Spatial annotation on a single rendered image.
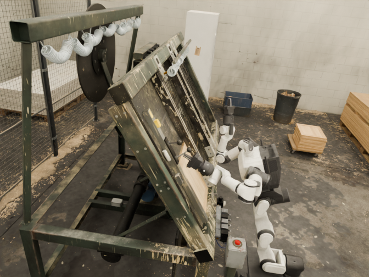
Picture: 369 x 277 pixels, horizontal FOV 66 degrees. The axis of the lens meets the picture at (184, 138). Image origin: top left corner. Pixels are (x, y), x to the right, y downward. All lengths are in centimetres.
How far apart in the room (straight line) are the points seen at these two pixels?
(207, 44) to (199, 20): 46
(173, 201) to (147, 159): 32
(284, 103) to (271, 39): 162
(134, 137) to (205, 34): 435
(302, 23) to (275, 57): 90
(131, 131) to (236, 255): 108
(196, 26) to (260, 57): 211
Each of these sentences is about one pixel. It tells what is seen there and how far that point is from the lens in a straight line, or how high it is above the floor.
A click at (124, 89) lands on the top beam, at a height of 193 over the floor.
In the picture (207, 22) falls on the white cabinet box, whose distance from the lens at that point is 573.
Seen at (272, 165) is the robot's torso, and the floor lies 134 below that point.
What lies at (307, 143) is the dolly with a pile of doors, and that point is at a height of 26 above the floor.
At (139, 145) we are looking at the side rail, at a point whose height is 161.
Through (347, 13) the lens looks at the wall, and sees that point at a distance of 748.
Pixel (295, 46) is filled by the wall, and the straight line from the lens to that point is 730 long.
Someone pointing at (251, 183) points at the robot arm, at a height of 143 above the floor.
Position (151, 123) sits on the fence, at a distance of 181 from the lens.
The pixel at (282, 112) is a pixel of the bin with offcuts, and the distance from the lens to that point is 649.
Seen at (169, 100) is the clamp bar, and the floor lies 165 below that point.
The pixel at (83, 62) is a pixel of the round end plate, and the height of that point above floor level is 186.
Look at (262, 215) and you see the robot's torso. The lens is 245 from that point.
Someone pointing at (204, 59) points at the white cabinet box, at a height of 122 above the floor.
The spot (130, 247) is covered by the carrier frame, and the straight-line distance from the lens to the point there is 215.
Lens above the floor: 240
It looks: 28 degrees down
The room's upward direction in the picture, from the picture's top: 6 degrees clockwise
